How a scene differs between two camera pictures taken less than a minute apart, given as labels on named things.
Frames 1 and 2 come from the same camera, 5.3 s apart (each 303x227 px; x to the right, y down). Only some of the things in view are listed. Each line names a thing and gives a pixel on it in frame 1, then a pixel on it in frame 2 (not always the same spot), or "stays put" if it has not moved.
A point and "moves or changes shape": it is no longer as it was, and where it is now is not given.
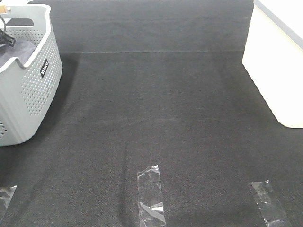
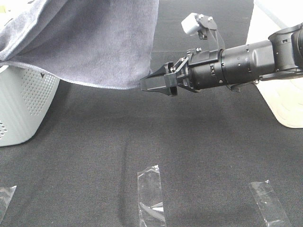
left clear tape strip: (5, 195) stays put
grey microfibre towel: (22, 49) moves or changes shape
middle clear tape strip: (150, 207) stays put
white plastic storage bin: (273, 56) stays put
